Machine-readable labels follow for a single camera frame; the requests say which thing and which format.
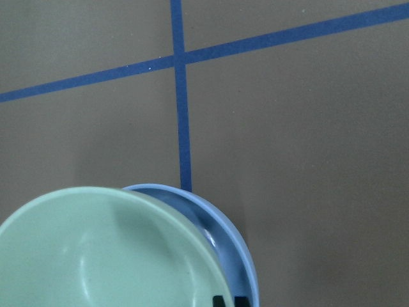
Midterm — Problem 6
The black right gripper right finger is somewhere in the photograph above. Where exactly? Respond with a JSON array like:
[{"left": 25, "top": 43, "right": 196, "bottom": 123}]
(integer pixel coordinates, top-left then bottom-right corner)
[{"left": 234, "top": 296, "right": 250, "bottom": 307}]

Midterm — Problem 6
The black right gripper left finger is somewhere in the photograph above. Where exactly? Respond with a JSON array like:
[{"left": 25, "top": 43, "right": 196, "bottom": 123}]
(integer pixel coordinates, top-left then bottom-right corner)
[{"left": 212, "top": 295, "right": 226, "bottom": 307}]

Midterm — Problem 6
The blue bowl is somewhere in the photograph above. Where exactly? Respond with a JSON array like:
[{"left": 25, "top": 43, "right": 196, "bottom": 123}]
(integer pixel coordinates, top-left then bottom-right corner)
[{"left": 124, "top": 184, "right": 260, "bottom": 306}]

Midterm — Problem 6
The green bowl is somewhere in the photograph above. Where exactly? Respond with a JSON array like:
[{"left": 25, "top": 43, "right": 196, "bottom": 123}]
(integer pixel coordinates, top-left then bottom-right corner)
[{"left": 1, "top": 187, "right": 234, "bottom": 306}]

